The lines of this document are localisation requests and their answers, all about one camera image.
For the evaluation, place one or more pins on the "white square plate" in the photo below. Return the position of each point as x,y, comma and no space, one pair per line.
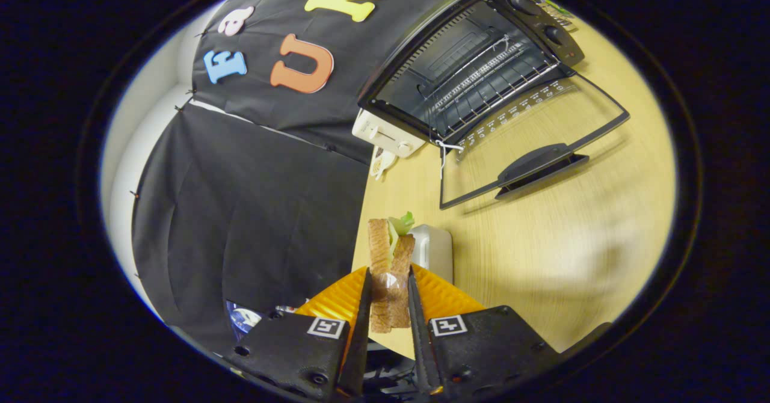
436,249

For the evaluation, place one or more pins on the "clear glass container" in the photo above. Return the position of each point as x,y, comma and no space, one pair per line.
556,19

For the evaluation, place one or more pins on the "black backdrop cloth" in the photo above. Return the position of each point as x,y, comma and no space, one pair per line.
240,198

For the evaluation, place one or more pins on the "white pop-up toaster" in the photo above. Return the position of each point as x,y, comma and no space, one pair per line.
385,133

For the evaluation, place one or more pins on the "toast sandwich with lettuce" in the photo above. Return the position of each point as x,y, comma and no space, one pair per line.
380,252

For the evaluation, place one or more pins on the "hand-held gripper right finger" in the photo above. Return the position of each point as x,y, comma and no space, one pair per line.
421,337

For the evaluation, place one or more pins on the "blue and white object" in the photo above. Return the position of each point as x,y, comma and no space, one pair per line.
243,320

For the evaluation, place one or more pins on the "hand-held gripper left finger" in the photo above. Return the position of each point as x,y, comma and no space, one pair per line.
361,337

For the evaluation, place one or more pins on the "black toaster oven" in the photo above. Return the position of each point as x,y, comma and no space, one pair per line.
544,27

